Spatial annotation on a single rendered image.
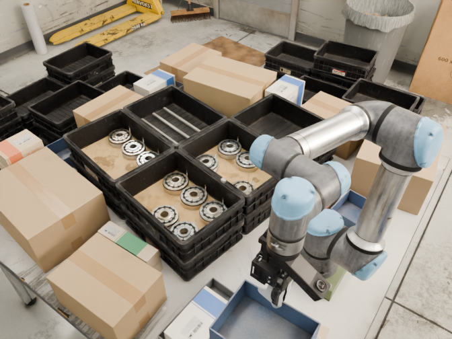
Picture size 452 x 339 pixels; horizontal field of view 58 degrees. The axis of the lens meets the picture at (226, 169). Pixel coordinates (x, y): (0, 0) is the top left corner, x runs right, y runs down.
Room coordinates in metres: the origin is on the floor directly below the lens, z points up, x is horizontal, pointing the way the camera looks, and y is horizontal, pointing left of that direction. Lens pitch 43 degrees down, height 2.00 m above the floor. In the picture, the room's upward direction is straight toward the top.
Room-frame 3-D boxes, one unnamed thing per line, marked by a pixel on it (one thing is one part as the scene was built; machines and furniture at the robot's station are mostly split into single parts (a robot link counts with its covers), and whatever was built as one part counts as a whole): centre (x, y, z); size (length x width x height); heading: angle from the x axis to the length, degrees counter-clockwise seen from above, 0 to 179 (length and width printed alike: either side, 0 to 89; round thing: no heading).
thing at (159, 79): (1.98, 0.39, 0.80); 0.20 x 0.12 x 0.09; 143
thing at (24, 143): (1.32, 0.87, 0.89); 0.16 x 0.12 x 0.07; 140
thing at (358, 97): (2.19, -0.97, 0.37); 0.40 x 0.30 x 0.45; 54
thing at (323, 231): (0.86, -0.33, 0.93); 0.13 x 0.12 x 0.14; 43
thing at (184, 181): (1.17, 0.20, 0.86); 0.10 x 0.10 x 0.01
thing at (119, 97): (1.71, 0.56, 0.78); 0.30 x 0.22 x 0.16; 142
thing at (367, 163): (1.37, -0.76, 0.80); 0.40 x 0.30 x 0.20; 152
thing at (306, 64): (2.98, -0.54, 0.31); 0.40 x 0.30 x 0.34; 55
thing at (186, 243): (1.04, 0.17, 0.92); 0.40 x 0.30 x 0.02; 44
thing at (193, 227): (0.91, 0.15, 0.86); 0.10 x 0.10 x 0.01
